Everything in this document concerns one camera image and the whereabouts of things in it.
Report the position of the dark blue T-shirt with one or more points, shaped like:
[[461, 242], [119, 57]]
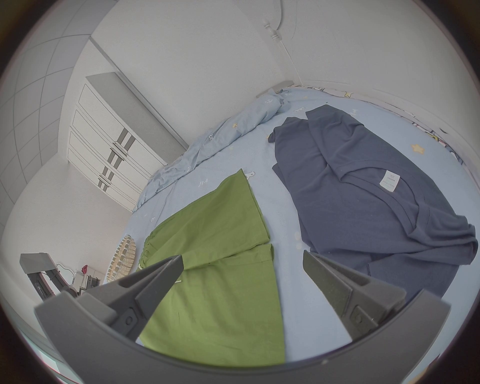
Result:
[[356, 217]]

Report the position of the bed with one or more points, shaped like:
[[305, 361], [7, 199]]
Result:
[[285, 232]]

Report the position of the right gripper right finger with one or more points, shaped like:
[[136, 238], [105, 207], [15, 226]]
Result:
[[348, 300]]

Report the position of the green shorts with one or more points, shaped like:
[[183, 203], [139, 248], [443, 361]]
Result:
[[225, 285]]

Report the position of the pale blue quilt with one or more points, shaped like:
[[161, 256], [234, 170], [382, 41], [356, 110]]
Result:
[[210, 146]]

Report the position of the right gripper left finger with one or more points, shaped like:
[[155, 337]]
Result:
[[150, 288]]

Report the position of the round woven basket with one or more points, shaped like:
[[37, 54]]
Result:
[[122, 258]]

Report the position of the white wardrobe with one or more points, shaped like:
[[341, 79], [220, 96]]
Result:
[[108, 150]]

